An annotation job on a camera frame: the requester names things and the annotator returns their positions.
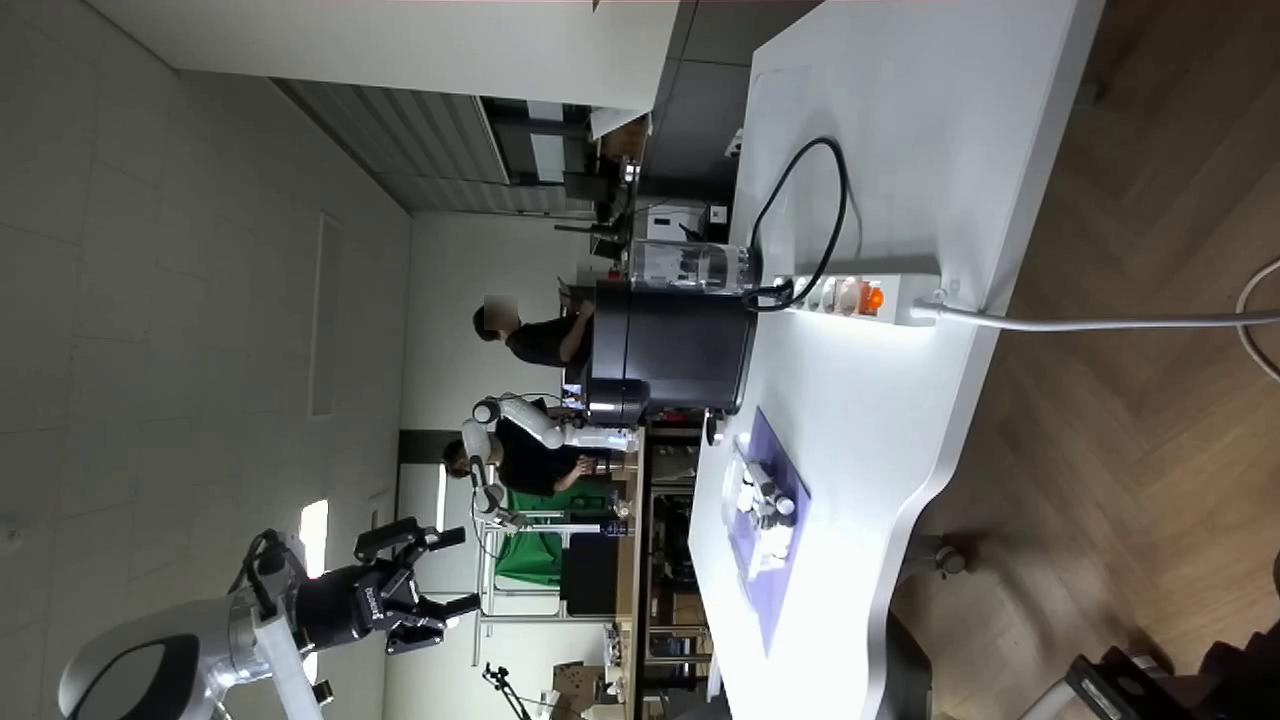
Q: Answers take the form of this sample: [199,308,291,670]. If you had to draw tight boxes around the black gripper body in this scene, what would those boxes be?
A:
[291,556,410,655]

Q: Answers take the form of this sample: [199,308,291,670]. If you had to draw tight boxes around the green cloth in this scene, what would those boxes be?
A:
[497,486,624,591]

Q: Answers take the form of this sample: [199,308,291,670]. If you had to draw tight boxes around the black monitor box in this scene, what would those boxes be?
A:
[555,529,624,622]

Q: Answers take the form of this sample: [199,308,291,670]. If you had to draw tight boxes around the standing person in black shirt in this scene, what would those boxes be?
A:
[468,294,601,372]

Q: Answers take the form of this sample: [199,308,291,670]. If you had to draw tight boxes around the black computer monitor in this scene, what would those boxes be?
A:
[579,284,758,427]

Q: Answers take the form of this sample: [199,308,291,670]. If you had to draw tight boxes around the purple table mat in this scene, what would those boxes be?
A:
[723,405,821,661]

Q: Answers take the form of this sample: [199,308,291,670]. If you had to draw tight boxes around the silver coffee machine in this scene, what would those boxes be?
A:
[624,197,741,294]

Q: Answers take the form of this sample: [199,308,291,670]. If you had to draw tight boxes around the white power strip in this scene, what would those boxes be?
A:
[789,254,945,328]

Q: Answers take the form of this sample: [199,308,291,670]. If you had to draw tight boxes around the black office chair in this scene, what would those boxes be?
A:
[1018,637,1280,720]

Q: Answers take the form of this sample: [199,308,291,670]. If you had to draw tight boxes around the black power cable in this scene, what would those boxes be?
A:
[745,133,857,321]

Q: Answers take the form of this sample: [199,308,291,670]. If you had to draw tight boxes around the white power cable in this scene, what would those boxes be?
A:
[908,257,1280,392]

